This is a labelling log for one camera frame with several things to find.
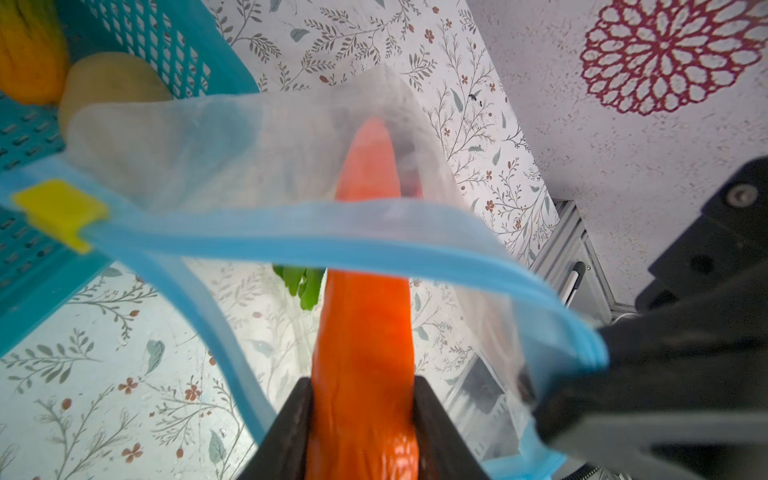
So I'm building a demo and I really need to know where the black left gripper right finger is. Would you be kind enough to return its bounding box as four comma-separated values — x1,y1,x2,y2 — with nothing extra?
412,376,489,480

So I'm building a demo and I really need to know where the clear zip top bag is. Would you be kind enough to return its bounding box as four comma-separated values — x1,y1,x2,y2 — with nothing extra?
11,66,608,479

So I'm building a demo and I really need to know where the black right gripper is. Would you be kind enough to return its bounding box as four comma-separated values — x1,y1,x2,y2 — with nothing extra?
534,158,767,479

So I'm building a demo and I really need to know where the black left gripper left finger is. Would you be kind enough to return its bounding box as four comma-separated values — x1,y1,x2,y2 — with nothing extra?
237,377,313,480

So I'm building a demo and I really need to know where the orange carrot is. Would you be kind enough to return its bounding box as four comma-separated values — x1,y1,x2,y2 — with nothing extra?
304,117,421,480

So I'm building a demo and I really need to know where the teal plastic basket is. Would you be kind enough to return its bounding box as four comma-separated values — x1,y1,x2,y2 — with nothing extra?
1,0,258,353

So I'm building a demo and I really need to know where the yellow green potato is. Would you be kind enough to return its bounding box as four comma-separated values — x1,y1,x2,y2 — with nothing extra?
58,52,173,139

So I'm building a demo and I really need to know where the green yellow cucumber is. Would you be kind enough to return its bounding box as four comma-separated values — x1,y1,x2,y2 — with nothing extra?
1,0,70,106

